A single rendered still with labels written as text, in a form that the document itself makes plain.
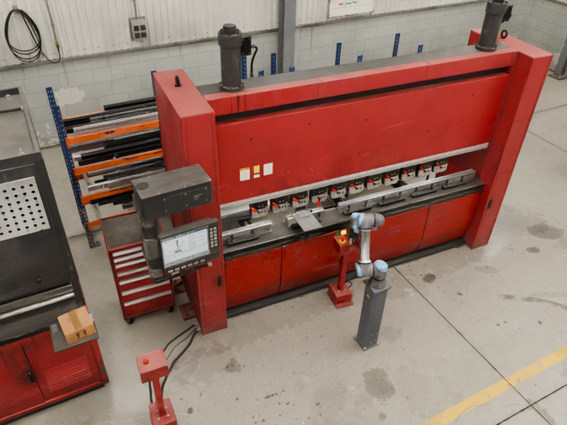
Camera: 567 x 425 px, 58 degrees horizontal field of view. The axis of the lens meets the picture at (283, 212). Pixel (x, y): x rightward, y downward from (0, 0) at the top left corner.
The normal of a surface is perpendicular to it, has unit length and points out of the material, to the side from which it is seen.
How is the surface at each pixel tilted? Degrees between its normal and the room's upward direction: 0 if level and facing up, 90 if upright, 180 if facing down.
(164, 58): 90
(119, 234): 0
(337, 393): 0
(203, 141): 90
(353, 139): 90
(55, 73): 90
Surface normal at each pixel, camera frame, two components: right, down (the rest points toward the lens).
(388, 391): 0.03, -0.80
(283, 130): 0.41, 0.56
